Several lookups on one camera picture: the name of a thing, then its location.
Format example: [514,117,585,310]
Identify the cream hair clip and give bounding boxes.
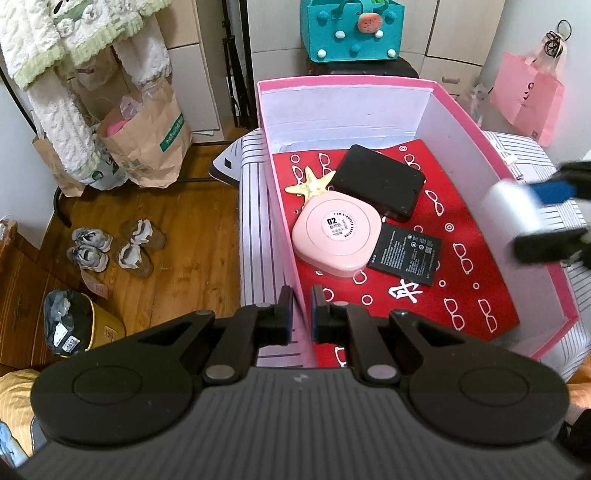
[492,141,520,168]

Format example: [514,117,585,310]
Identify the black hair ties on hook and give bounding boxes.
[542,19,573,55]

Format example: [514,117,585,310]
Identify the white and green knit cardigan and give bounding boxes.
[0,0,171,90]

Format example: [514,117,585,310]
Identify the kraft paper bag green print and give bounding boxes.
[96,76,194,188]

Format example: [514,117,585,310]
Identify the blue-grey zip bag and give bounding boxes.
[480,179,543,237]

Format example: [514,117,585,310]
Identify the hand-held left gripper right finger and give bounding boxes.
[310,285,467,386]

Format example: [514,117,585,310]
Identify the plain kraft paper bag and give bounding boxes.
[31,134,88,198]

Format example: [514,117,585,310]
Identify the wooden nightstand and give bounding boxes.
[0,220,70,370]

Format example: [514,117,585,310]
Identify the pink tote bag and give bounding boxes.
[488,51,566,147]

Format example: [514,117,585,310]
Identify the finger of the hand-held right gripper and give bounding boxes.
[513,227,591,267]
[530,161,591,205]

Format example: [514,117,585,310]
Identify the pink rounded compact case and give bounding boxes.
[291,191,384,278]

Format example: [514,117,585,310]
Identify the white plastic bag green print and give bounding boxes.
[85,148,127,191]

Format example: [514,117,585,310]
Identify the black battery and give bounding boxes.
[367,222,443,287]

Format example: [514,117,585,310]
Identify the beige cabinet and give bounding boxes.
[154,0,225,134]

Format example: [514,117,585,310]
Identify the kraft paper bag red print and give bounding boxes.
[69,46,123,95]

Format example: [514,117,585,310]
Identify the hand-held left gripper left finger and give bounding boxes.
[139,285,294,386]

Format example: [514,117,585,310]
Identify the yellow starfish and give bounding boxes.
[285,166,336,206]

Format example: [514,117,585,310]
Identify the yellow trash bin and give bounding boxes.
[44,290,126,357]

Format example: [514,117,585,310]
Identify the grey sneaker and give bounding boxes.
[67,244,110,273]
[71,227,114,252]

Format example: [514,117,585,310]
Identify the yellow cloth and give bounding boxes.
[0,368,51,467]

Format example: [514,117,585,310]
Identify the black clothes rack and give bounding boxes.
[53,0,252,229]

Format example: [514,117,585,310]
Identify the pink cardboard box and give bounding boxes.
[256,78,580,367]

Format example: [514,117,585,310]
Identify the teal felt handbag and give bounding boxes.
[300,0,404,64]

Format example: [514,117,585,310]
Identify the red printed paper sheet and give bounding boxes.
[270,137,522,367]

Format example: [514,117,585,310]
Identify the black rectangular case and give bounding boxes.
[332,144,426,221]

